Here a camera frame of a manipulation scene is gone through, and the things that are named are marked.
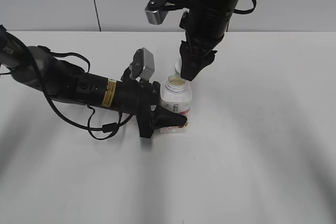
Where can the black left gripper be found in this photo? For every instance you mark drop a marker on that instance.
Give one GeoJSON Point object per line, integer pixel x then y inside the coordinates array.
{"type": "Point", "coordinates": [136, 98]}

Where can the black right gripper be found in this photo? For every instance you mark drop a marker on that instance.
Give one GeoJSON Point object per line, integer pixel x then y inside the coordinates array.
{"type": "Point", "coordinates": [203, 31]}

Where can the white yili changqing yogurt bottle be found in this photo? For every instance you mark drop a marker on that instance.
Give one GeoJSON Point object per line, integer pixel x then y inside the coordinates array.
{"type": "Point", "coordinates": [176, 96]}

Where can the white ribbed bottle cap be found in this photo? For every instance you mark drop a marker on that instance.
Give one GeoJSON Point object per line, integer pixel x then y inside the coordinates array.
{"type": "Point", "coordinates": [178, 65]}

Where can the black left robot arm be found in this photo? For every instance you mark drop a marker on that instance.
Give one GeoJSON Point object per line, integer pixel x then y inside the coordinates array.
{"type": "Point", "coordinates": [60, 81]}

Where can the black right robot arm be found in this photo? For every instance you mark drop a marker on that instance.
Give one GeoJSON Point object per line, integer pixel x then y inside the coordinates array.
{"type": "Point", "coordinates": [224, 8]}

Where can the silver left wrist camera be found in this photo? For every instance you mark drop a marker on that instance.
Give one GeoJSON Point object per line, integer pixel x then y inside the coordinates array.
{"type": "Point", "coordinates": [142, 66]}

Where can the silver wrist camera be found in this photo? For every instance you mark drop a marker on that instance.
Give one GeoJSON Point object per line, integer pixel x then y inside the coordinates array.
{"type": "Point", "coordinates": [157, 10]}
{"type": "Point", "coordinates": [142, 66]}

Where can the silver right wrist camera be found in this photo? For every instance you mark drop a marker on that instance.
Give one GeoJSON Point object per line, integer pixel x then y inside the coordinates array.
{"type": "Point", "coordinates": [157, 10]}

